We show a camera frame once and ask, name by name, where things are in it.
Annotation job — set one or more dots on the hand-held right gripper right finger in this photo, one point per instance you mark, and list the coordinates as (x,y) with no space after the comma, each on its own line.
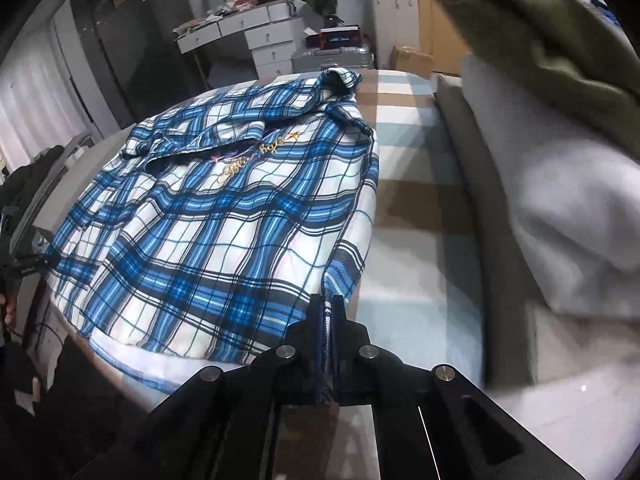
(339,320)

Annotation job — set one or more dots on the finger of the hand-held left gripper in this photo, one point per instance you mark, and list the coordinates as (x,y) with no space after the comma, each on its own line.
(32,263)

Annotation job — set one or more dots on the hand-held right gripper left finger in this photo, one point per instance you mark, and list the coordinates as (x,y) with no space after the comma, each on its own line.
(316,320)

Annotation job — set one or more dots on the blue white plaid shirt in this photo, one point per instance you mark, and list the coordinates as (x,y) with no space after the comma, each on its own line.
(200,240)

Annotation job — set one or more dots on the black clothing heap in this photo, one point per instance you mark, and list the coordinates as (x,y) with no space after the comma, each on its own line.
(35,170)

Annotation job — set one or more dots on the white sheer curtain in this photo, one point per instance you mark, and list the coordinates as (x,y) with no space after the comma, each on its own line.
(35,95)

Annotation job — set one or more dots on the grey cushion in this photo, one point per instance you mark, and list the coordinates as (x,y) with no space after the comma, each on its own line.
(480,220)

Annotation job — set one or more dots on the dark glass wardrobe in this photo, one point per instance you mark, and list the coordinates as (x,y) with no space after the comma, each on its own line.
(85,35)

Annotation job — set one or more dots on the dark grey fridge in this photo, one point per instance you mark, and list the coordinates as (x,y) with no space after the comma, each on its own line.
(145,55)

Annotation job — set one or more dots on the white folded cloth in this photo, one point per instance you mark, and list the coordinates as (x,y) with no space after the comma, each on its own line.
(565,200)

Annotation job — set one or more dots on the silver suitcase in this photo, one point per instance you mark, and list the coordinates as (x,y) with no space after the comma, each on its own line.
(330,57)

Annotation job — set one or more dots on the small cardboard box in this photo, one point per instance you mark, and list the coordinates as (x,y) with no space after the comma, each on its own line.
(412,60)

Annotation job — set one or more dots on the black box with red stripe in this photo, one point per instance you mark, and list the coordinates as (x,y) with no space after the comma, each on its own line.
(340,37)

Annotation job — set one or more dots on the white desk with drawers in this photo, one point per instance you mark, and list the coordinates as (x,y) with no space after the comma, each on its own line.
(265,40)

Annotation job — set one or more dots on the white cabinet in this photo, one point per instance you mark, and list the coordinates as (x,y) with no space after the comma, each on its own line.
(395,25)

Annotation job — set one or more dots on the clutter of small desk things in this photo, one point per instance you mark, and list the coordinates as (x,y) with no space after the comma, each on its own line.
(215,15)

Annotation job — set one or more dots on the dark green wrapped bouquet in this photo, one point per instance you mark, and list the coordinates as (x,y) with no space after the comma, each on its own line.
(320,2)

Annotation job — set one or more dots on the wooden door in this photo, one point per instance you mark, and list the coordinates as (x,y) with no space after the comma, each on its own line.
(450,20)

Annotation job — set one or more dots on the olive green folded blanket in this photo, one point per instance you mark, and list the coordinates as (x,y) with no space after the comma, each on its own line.
(565,35)

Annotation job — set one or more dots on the blue checked quilt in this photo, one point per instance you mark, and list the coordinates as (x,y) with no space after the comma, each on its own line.
(605,10)

